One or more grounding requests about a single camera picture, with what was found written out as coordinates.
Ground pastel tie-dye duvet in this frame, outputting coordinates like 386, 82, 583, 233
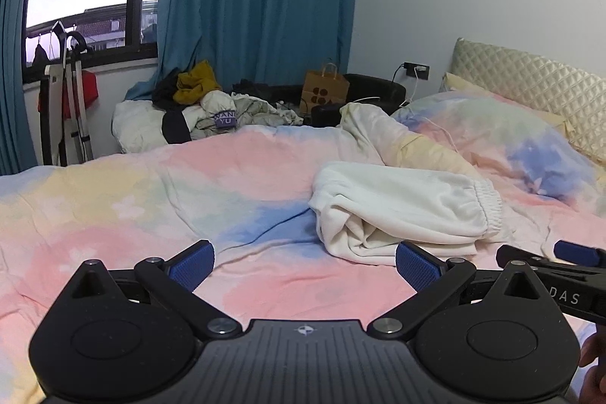
0, 101, 606, 404

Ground white pants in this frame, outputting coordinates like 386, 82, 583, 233
308, 161, 505, 267

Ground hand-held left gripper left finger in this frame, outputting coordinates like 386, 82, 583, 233
66, 239, 242, 341

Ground person's right hand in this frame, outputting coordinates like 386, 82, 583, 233
578, 328, 606, 404

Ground blue curtain beside dresser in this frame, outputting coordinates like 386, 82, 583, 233
0, 0, 45, 175

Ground brown paper bag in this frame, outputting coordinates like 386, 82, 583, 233
299, 62, 351, 117

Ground pastel tie-dye pillow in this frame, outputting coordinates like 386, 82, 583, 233
390, 94, 604, 203

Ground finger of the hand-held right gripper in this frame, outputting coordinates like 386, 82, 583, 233
496, 244, 557, 275
553, 240, 606, 267

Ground black chair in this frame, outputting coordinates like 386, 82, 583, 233
232, 73, 407, 128

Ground red cloth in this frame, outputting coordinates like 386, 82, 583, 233
38, 70, 99, 121

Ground yellow garment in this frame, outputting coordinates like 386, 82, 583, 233
173, 60, 222, 104

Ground black garment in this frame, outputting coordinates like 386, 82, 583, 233
152, 75, 190, 144

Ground cream quilted headboard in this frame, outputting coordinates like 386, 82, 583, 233
450, 37, 606, 170

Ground wall socket with charger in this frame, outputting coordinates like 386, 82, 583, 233
402, 62, 431, 80

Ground white charging cable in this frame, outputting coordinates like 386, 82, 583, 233
400, 68, 422, 108

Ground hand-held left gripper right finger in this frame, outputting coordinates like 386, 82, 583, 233
367, 240, 545, 338

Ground white jacket with purple label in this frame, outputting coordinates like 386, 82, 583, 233
182, 90, 304, 142

